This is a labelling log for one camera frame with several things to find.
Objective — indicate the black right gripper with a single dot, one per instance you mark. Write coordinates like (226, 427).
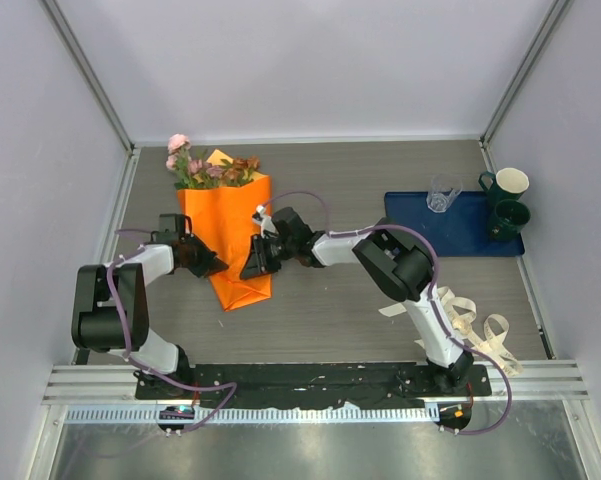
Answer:
(259, 263)

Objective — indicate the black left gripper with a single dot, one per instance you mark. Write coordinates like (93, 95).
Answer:
(209, 265)

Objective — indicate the orange wrapping paper sheet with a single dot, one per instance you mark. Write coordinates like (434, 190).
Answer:
(222, 219)

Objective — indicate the pink fake flower stem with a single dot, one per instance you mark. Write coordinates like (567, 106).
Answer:
(202, 174)
(179, 158)

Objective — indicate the orange fake flower stem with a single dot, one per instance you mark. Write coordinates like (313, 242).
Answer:
(240, 171)

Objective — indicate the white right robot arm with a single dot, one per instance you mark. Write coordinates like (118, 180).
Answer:
(400, 261)

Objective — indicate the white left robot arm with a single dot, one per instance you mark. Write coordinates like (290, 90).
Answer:
(111, 314)

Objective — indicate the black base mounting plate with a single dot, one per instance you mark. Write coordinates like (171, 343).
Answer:
(316, 386)

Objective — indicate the clear plastic cup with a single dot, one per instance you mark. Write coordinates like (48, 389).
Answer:
(443, 191)

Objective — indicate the blue plastic tray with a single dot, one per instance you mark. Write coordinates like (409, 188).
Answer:
(461, 231)

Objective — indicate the dark green mug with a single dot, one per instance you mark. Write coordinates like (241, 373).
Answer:
(507, 220)

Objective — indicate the green mug white interior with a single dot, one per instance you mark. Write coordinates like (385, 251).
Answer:
(506, 184)

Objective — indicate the aluminium front rail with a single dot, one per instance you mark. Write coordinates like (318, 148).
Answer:
(113, 394)

